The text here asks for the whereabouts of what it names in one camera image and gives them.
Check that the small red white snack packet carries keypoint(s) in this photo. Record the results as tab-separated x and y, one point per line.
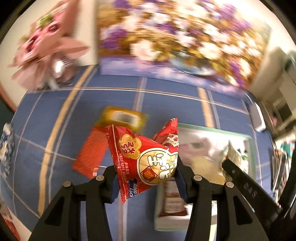
173	204

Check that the blue plaid tablecloth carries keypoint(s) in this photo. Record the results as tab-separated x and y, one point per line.
57	123

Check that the white green snack packet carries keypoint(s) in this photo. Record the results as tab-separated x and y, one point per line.
232	154

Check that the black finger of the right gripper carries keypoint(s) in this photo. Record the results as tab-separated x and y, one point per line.
265	208

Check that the blue white tissue pack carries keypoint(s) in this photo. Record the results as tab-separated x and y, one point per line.
7	148

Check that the white remote device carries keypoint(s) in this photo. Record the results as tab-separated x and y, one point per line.
257	117

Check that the red chip snack bag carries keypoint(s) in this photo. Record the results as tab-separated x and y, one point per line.
143	162

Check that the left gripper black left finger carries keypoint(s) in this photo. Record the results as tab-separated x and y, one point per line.
61	219

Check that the pink wrapped snack packet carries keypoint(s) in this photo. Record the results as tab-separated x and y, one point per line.
201	147

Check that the clear round pastry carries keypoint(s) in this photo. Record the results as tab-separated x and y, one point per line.
207	169

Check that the pink paper flower bouquet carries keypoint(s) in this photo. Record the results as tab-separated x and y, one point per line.
46	56

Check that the red orange patterned snack packet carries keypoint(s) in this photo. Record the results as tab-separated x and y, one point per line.
92	153

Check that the white tray with teal rim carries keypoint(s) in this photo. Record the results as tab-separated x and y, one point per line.
219	139

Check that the yellow wrapped cake packet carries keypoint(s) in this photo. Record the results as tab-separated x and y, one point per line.
111	115

